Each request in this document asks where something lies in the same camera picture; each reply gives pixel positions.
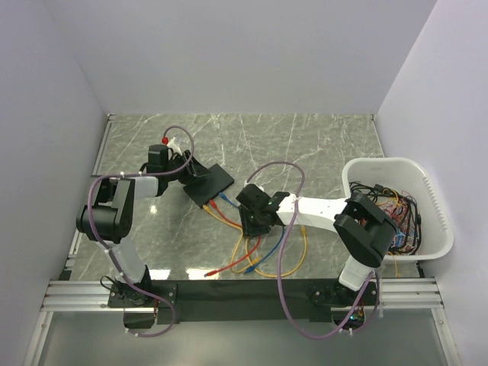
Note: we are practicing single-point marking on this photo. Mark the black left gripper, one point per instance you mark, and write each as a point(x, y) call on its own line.
point(194, 170)

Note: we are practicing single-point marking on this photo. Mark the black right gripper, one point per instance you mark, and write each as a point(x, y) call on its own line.
point(248, 228)

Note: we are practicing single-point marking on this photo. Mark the black network switch box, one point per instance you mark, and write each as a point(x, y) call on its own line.
point(209, 187)

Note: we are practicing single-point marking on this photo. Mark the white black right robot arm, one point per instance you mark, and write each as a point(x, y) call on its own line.
point(366, 231)

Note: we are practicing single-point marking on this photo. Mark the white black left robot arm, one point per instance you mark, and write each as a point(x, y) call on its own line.
point(107, 215)

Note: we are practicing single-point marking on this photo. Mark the white plastic basket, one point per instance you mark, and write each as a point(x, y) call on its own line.
point(403, 190)

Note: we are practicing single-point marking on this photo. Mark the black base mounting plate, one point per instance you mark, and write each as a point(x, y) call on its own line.
point(317, 300)

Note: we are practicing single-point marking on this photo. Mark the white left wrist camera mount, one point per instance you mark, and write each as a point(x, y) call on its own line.
point(172, 144)

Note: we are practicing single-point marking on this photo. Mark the aluminium front frame rail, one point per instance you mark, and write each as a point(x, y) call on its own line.
point(90, 296)

